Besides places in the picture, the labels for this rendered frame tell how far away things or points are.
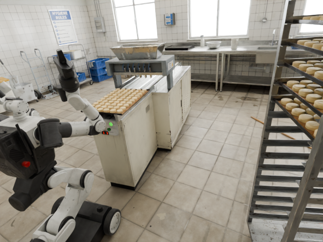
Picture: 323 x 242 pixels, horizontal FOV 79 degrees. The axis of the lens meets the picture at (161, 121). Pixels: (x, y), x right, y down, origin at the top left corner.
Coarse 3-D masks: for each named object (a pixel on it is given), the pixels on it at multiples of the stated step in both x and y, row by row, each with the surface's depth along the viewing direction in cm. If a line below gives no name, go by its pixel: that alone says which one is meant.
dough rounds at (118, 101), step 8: (128, 88) 210; (104, 96) 194; (112, 96) 192; (120, 96) 193; (128, 96) 194; (136, 96) 187; (96, 104) 178; (104, 104) 178; (112, 104) 173; (120, 104) 171; (128, 104) 170; (112, 112) 160; (120, 112) 158
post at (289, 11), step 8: (288, 0) 83; (288, 8) 84; (288, 24) 87; (280, 32) 90; (288, 32) 88; (280, 40) 90; (280, 48) 91; (280, 56) 93; (280, 72) 96; (272, 80) 100; (272, 88) 100; (272, 104) 104; (264, 120) 111; (264, 128) 111; (264, 136) 113; (256, 168) 127; (256, 184) 130; (256, 192) 134; (248, 208) 145; (248, 216) 145
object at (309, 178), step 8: (320, 128) 62; (320, 136) 62; (320, 144) 62; (312, 152) 66; (320, 152) 64; (312, 160) 66; (320, 160) 65; (312, 168) 67; (320, 168) 66; (304, 176) 71; (312, 176) 68; (304, 184) 71; (312, 184) 70; (304, 192) 72; (296, 200) 77; (304, 200) 74; (296, 208) 77; (304, 208) 76; (296, 216) 78; (288, 224) 83; (296, 224) 80; (288, 232) 83; (296, 232) 82; (288, 240) 85
